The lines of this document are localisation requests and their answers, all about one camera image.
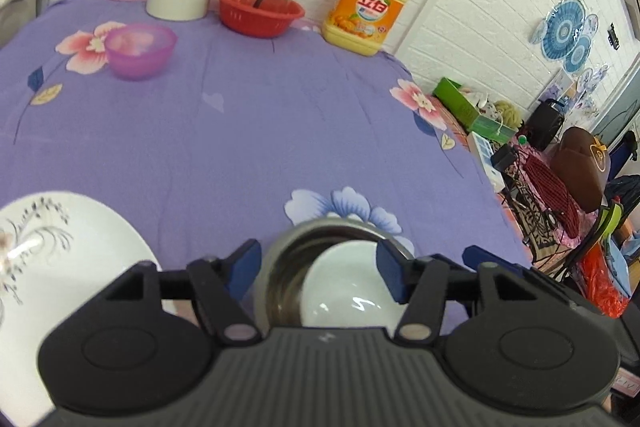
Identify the black speaker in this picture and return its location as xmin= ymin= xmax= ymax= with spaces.
xmin=525 ymin=99 xmax=567 ymax=152

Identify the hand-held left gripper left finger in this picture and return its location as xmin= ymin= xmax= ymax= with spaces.
xmin=97 ymin=238 xmax=263 ymax=345

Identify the red plastic bag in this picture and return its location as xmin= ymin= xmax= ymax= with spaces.
xmin=579 ymin=246 xmax=632 ymax=319

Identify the purple floral tablecloth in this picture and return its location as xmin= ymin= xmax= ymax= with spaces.
xmin=0 ymin=0 xmax=533 ymax=338

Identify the yellow loofah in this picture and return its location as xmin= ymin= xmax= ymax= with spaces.
xmin=494 ymin=101 xmax=523 ymax=128

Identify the green box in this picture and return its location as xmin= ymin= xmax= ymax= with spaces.
xmin=432 ymin=77 xmax=518 ymax=144

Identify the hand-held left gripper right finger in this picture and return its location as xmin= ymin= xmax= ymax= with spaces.
xmin=375 ymin=239 xmax=540 ymax=349

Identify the red patterned cloth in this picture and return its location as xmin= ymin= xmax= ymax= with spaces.
xmin=500 ymin=144 xmax=586 ymax=258

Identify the black power adapter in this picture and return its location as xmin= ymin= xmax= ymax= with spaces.
xmin=492 ymin=144 xmax=522 ymax=174

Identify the white ice tray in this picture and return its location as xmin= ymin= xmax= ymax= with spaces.
xmin=467 ymin=132 xmax=507 ymax=188

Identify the brown bag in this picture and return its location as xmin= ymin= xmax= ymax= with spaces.
xmin=550 ymin=126 xmax=614 ymax=214

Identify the red patterned ceramic bowl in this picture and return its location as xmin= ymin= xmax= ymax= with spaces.
xmin=300 ymin=243 xmax=407 ymax=329

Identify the stainless steel bowl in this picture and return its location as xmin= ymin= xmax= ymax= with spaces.
xmin=252 ymin=217 xmax=417 ymax=329

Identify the blue round wall decoration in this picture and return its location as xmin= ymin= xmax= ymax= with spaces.
xmin=530 ymin=0 xmax=612 ymax=78

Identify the purple plastic bowl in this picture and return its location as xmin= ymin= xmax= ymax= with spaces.
xmin=104 ymin=23 xmax=178 ymax=82

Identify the red plastic basket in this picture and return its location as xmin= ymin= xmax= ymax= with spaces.
xmin=214 ymin=0 xmax=306 ymax=39

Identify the yellow detergent bottle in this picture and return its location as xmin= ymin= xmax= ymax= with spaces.
xmin=322 ymin=0 xmax=432 ymax=56

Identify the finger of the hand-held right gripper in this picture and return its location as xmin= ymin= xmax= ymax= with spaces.
xmin=462 ymin=245 xmax=546 ymax=303

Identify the white floral plate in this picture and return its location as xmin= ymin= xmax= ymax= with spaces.
xmin=0 ymin=191 xmax=163 ymax=427

